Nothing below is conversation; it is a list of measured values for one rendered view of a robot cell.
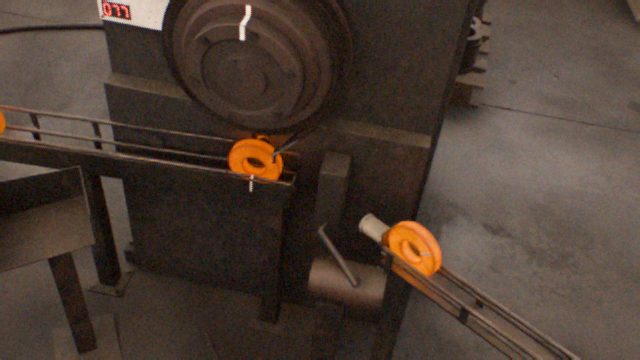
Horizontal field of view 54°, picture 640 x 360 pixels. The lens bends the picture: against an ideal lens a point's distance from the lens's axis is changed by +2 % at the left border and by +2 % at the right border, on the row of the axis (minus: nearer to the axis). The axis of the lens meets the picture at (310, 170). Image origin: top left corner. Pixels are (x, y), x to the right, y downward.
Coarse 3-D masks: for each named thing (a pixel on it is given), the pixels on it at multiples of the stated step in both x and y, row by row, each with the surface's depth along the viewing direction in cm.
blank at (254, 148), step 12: (240, 144) 178; (252, 144) 176; (264, 144) 177; (240, 156) 179; (252, 156) 178; (264, 156) 177; (276, 156) 178; (240, 168) 183; (252, 168) 185; (264, 168) 183; (276, 168) 179
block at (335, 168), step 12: (336, 156) 177; (348, 156) 178; (324, 168) 173; (336, 168) 173; (348, 168) 174; (324, 180) 174; (336, 180) 173; (348, 180) 182; (324, 192) 177; (336, 192) 176; (324, 204) 180; (336, 204) 179; (324, 216) 184; (336, 216) 183; (336, 228) 186
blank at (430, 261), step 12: (396, 228) 165; (408, 228) 162; (420, 228) 161; (396, 240) 168; (408, 240) 164; (420, 240) 160; (432, 240) 160; (396, 252) 170; (408, 252) 169; (420, 252) 162; (432, 252) 159; (420, 264) 165; (432, 264) 161
